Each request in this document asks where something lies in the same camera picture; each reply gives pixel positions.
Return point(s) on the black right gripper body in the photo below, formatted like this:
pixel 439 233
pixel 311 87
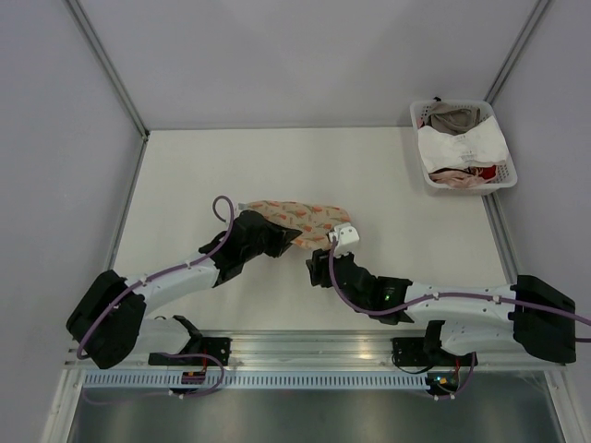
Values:
pixel 320 262

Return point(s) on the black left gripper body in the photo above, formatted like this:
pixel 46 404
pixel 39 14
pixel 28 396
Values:
pixel 265 245

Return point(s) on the floral mesh laundry bag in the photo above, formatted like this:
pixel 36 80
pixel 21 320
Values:
pixel 313 221

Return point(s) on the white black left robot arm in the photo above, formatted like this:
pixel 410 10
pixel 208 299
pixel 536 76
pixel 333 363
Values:
pixel 113 319

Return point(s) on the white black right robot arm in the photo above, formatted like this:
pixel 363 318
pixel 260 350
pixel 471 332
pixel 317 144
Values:
pixel 529 315

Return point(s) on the white plastic laundry basket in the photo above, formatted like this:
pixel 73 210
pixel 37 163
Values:
pixel 506 174

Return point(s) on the white bra in basket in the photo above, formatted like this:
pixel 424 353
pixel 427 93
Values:
pixel 481 146

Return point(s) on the pink red garments in basket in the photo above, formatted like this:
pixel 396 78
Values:
pixel 464 178

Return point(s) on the grey garment in basket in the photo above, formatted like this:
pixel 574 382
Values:
pixel 452 120

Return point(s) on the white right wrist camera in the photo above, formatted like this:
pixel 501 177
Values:
pixel 345 237

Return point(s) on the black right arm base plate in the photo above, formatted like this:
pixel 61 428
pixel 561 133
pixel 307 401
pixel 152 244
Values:
pixel 415 355

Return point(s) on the aluminium mounting rail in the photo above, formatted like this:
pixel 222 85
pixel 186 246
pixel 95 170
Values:
pixel 330 349

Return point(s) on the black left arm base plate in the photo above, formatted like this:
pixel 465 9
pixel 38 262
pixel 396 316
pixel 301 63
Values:
pixel 197 352

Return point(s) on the white slotted cable duct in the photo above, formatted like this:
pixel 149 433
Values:
pixel 174 379

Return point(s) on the left aluminium frame post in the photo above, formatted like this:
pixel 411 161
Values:
pixel 94 41

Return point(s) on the aluminium frame post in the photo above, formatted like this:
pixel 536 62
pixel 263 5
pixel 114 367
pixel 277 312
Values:
pixel 94 41
pixel 525 35

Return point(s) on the right aluminium frame post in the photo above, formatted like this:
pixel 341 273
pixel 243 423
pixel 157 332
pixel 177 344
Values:
pixel 525 35

